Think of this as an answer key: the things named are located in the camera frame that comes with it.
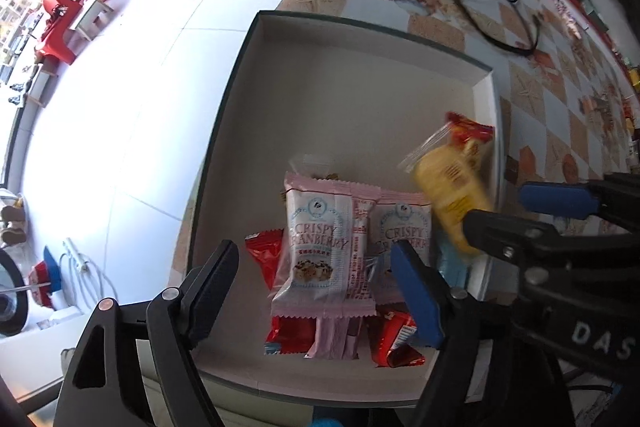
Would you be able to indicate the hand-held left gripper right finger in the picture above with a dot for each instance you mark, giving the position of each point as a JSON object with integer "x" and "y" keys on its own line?
{"x": 415, "y": 297}

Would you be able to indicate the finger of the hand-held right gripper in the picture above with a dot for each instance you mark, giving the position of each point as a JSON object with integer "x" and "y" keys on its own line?
{"x": 555, "y": 199}
{"x": 510, "y": 237}

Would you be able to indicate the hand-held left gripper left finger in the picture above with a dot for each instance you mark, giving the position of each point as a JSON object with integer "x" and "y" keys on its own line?
{"x": 210, "y": 297}

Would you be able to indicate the light blue snack packet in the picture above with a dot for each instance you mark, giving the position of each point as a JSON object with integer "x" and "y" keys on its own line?
{"x": 452, "y": 269}

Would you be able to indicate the red packet with blue print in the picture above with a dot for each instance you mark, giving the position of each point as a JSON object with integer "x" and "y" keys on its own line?
{"x": 395, "y": 339}

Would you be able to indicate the plain red snack packet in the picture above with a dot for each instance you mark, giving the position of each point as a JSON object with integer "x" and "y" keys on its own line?
{"x": 267, "y": 257}

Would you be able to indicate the pink white snack packet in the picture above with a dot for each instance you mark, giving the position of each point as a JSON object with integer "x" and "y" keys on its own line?
{"x": 405, "y": 222}
{"x": 320, "y": 247}

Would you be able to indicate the yellow snack packet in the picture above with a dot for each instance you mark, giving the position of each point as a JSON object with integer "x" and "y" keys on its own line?
{"x": 450, "y": 187}

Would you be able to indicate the clear pink packet dark stick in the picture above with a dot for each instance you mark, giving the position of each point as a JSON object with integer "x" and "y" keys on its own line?
{"x": 335, "y": 337}

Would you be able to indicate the red packet with gold print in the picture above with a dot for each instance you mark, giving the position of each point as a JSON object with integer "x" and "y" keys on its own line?
{"x": 472, "y": 129}

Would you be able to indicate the white shallow box dark rim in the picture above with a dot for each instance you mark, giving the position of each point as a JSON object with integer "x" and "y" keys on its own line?
{"x": 350, "y": 97}

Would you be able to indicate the pale leather seat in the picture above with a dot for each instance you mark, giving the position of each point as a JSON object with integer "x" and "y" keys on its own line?
{"x": 250, "y": 407}

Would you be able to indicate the white power strip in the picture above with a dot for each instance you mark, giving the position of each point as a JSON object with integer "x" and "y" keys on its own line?
{"x": 75, "y": 252}

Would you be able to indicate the person's blue clothing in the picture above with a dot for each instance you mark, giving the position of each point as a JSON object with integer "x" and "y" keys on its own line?
{"x": 325, "y": 422}

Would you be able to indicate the red white blue toy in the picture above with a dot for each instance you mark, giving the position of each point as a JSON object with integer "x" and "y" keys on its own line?
{"x": 45, "y": 279}

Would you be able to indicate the black white round appliance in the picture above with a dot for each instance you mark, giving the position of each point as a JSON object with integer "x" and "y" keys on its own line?
{"x": 10, "y": 292}

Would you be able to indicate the pair of slippers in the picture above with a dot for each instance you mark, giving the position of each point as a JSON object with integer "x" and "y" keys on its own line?
{"x": 12, "y": 222}

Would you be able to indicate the small wooden stool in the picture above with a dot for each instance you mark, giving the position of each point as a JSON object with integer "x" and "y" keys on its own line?
{"x": 35, "y": 84}

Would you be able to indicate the small white stool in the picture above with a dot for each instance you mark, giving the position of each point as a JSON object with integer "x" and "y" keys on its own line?
{"x": 92, "y": 14}

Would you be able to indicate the red plastic stool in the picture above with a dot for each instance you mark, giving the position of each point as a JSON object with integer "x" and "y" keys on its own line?
{"x": 57, "y": 27}

